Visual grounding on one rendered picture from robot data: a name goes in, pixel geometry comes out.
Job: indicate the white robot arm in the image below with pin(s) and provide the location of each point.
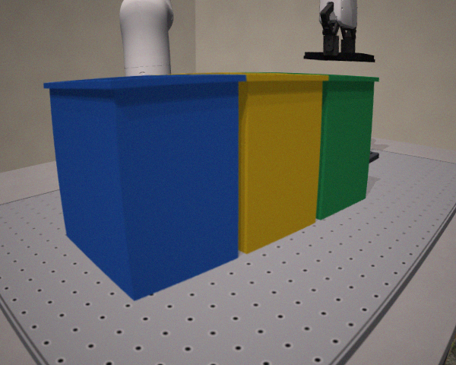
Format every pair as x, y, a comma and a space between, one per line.
144, 27

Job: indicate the yellow box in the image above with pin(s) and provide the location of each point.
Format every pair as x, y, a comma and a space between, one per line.
279, 153

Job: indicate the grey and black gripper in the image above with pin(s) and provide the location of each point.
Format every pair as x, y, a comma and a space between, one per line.
333, 14

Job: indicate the green bin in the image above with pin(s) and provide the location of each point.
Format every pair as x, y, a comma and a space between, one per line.
346, 130

